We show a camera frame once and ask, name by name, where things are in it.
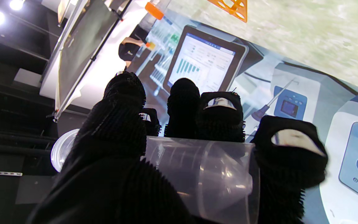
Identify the printed laboratory backdrop banner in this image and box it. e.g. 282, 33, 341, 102
129, 6, 358, 224

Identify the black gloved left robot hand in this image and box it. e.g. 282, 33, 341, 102
27, 72, 328, 224

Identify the orange test tube rack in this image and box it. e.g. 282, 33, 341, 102
208, 0, 248, 23

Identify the orange tube cap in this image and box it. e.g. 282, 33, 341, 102
145, 2, 165, 21

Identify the grey framed light panel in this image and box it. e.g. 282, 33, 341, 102
39, 0, 133, 122

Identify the white perforated metal strip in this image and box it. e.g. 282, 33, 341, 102
0, 170, 23, 177

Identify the grey wall box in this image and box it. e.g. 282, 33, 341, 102
13, 68, 43, 88

